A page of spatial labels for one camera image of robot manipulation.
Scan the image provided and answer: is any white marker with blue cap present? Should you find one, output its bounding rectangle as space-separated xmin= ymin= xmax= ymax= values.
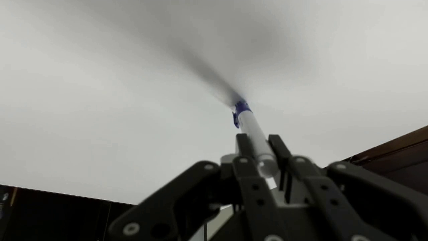
xmin=230 ymin=97 xmax=283 ymax=179

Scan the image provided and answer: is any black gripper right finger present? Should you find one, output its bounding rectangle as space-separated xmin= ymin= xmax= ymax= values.
xmin=267 ymin=132 xmax=428 ymax=241

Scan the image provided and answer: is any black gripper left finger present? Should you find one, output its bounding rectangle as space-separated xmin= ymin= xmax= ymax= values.
xmin=107 ymin=132 xmax=288 ymax=241

